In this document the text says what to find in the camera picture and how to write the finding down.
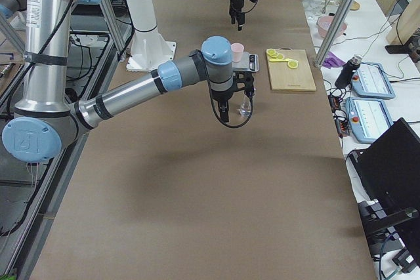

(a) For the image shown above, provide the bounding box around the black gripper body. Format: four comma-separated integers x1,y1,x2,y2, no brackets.
229,0,245,14
211,90,234,110

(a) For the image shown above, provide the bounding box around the glass sauce dispenser bottle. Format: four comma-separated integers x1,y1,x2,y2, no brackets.
239,95,253,117

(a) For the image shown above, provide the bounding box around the pink plastic cup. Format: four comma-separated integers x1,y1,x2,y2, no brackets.
230,43,244,62

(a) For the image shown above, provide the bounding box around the digital kitchen scale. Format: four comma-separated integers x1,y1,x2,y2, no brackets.
232,51,259,73

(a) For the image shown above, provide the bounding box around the yellow plastic knife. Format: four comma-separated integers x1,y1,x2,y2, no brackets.
269,58,299,64

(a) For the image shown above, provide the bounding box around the bamboo cutting board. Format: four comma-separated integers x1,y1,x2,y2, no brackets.
266,49,316,92

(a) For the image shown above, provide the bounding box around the lemon slice front single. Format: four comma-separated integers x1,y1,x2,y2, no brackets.
287,60,299,69

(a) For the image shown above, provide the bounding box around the pink bowl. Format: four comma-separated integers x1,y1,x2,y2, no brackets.
316,16,348,38

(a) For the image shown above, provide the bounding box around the purple cloth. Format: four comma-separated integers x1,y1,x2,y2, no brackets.
322,51,346,69

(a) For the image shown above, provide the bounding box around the black water bottle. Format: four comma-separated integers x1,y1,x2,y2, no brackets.
335,54,362,89

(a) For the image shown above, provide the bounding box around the far teach pendant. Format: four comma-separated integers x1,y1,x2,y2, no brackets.
352,62,395,100

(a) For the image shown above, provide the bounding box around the teach pendant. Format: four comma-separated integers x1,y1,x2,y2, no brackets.
352,62,395,100
345,97,393,144

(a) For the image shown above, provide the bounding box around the near teach pendant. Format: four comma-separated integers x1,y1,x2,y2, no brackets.
345,97,393,144

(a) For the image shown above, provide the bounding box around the black monitor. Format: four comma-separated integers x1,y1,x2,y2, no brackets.
350,118,419,264

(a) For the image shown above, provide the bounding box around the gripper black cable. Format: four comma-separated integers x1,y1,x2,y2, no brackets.
195,49,254,128

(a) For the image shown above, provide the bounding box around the white metal mount base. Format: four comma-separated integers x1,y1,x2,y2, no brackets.
126,0,177,72

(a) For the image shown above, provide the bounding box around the aluminium frame post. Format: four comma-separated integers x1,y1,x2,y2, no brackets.
314,0,354,68

